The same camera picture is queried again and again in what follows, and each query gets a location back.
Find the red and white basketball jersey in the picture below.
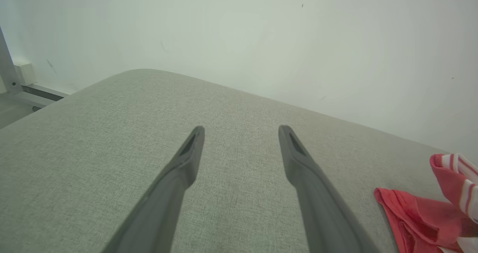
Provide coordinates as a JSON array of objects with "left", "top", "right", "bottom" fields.
[{"left": 374, "top": 153, "right": 478, "bottom": 253}]

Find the white wall box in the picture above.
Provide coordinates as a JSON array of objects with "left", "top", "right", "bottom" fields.
[{"left": 14, "top": 60, "right": 37, "bottom": 86}]

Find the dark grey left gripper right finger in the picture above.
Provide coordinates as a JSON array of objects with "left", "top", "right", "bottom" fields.
[{"left": 278, "top": 125, "right": 379, "bottom": 253}]

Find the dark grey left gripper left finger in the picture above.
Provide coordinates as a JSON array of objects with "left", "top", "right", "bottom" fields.
[{"left": 103, "top": 126, "right": 205, "bottom": 253}]

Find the grey metal frame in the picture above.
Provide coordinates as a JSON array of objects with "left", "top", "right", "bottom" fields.
[{"left": 0, "top": 25, "right": 70, "bottom": 112}]

